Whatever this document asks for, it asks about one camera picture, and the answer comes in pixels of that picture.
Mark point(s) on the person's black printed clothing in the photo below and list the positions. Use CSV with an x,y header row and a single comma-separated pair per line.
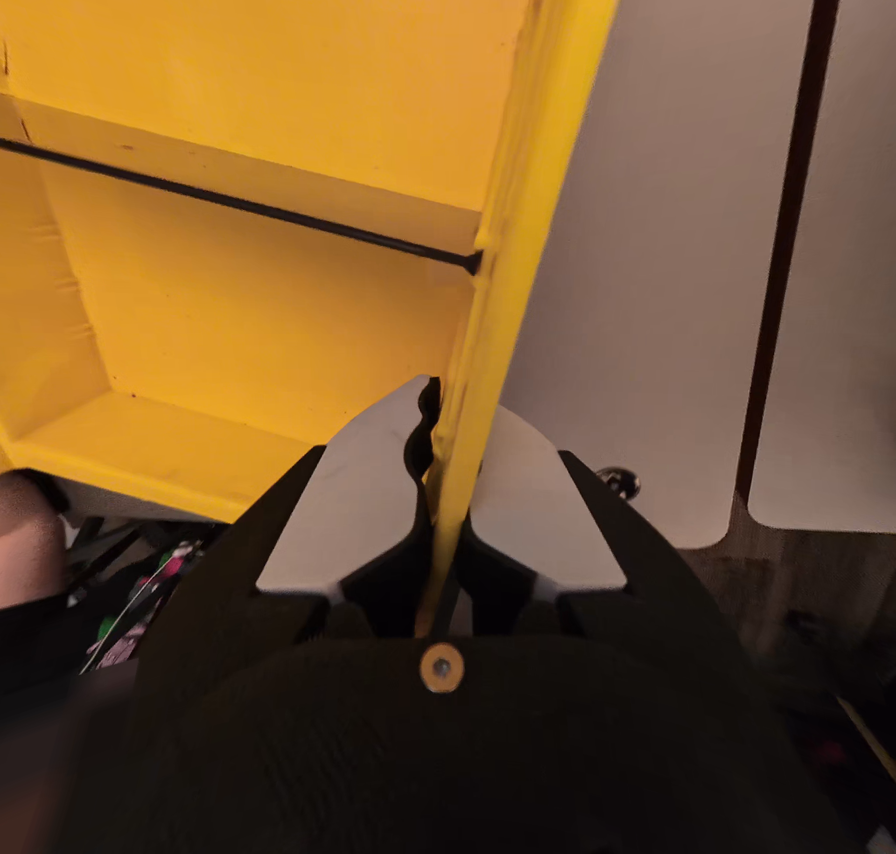
x,y
112,630

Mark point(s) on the person's left forearm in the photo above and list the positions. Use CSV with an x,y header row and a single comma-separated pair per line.
x,y
28,539

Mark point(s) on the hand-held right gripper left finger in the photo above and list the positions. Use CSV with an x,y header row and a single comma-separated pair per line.
x,y
357,504

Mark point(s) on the yellow plastic bin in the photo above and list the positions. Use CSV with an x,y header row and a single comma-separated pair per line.
x,y
245,308

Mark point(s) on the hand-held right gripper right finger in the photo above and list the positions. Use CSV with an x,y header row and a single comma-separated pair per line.
x,y
539,518

